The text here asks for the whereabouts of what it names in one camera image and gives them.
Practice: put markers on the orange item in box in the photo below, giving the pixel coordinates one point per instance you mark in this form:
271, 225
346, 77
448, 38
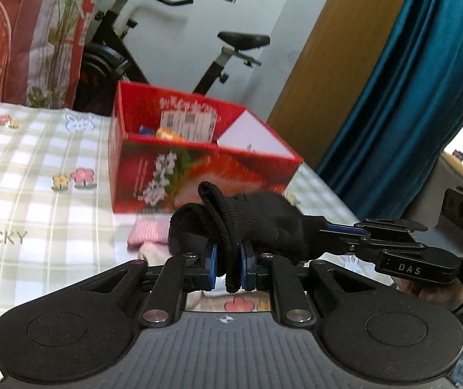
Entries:
168, 135

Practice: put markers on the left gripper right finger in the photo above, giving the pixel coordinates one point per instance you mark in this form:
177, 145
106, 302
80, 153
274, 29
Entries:
267, 271

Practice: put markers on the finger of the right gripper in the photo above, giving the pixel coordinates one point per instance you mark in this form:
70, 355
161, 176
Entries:
408, 225
340, 241

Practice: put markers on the pink knit cloth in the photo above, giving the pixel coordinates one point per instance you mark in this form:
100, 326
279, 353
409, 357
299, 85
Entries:
153, 231

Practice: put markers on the red strawberry cardboard box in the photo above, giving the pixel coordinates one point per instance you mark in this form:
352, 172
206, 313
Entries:
225, 144

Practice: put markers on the wooden door panel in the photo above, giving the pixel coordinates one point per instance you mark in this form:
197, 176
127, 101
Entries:
330, 73

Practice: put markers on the black knit glove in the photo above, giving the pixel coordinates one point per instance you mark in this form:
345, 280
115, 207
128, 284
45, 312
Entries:
264, 219

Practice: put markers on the teal curtain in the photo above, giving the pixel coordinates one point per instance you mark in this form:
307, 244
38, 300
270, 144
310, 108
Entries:
409, 110

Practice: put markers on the green plaid tablecloth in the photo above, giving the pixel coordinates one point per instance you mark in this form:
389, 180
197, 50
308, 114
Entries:
57, 226

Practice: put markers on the cream knit cloth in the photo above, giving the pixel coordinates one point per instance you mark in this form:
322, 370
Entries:
155, 254

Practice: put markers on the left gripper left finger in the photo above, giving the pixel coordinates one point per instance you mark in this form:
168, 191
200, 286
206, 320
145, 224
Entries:
189, 271

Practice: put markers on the pink printed backdrop cloth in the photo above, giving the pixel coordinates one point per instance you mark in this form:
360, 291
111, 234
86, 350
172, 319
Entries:
41, 47

